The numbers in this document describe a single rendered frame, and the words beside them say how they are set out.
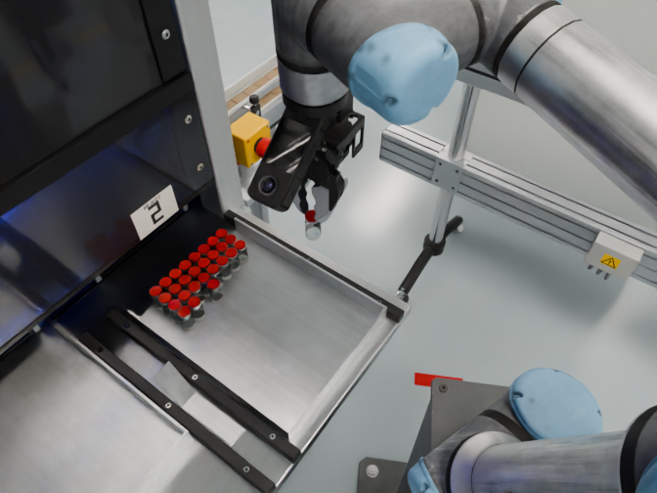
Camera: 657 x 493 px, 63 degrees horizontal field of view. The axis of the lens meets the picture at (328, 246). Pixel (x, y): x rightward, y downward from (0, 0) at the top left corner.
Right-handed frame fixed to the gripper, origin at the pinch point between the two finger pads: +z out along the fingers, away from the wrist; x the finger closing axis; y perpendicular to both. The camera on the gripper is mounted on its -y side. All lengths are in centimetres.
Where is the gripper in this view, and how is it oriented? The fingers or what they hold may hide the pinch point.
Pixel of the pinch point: (310, 215)
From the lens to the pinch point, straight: 71.7
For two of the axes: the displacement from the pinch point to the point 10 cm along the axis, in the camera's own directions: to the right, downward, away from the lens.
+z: 0.1, 5.6, 8.3
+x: -8.3, -4.5, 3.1
